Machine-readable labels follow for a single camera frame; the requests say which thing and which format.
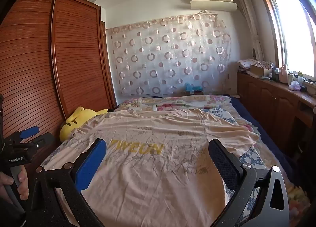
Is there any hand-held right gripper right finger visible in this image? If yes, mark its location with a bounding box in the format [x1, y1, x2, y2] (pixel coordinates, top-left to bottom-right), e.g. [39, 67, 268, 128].
[208, 139, 290, 227]

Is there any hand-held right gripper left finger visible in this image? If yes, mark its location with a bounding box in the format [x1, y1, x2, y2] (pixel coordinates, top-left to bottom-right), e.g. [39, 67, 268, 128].
[25, 138, 108, 227]

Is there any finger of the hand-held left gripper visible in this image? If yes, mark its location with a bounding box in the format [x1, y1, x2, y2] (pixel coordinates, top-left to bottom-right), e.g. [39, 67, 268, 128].
[18, 126, 40, 139]
[26, 133, 55, 146]

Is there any beige printed T-shirt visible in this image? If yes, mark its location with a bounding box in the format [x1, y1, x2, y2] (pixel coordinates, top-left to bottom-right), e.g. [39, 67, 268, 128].
[43, 109, 260, 227]

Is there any person's left hand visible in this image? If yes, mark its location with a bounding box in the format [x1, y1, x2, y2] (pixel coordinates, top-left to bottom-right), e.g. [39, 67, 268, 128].
[0, 165, 30, 201]

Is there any blue floral bed sheet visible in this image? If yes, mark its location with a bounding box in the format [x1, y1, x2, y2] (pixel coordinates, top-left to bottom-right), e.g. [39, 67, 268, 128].
[42, 107, 269, 227]

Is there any yellow plush toy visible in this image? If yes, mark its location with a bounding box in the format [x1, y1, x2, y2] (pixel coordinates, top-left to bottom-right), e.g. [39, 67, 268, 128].
[60, 107, 109, 141]

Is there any dark blue bed cover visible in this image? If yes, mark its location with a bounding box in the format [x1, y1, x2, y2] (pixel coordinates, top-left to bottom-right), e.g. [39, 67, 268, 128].
[229, 99, 297, 185]

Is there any wooden louvred wardrobe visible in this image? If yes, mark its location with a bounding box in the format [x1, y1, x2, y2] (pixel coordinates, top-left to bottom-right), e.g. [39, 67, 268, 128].
[0, 0, 118, 175]

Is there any long wooden side cabinet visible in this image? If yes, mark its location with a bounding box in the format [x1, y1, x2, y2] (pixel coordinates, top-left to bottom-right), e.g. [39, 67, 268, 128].
[237, 71, 316, 158]

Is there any teal plastic item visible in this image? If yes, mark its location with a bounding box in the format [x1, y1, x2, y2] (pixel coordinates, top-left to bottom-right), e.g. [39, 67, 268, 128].
[184, 83, 204, 95]

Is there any open cardboard box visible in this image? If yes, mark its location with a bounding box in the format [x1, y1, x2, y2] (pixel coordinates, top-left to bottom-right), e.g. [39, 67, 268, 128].
[250, 64, 272, 77]

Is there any pink bottle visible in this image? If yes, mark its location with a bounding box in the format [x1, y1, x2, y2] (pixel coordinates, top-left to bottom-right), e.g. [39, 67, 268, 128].
[279, 64, 289, 84]

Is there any sheer circle-patterned curtain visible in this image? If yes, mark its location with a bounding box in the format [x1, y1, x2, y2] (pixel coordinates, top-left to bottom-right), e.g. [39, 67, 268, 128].
[106, 12, 232, 98]

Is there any wooden-framed window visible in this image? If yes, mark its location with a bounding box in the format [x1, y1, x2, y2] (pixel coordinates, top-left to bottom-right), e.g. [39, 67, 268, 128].
[257, 0, 316, 82]

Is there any white patterned window curtain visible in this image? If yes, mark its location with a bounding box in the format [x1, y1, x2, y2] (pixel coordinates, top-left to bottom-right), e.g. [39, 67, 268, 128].
[236, 0, 264, 61]

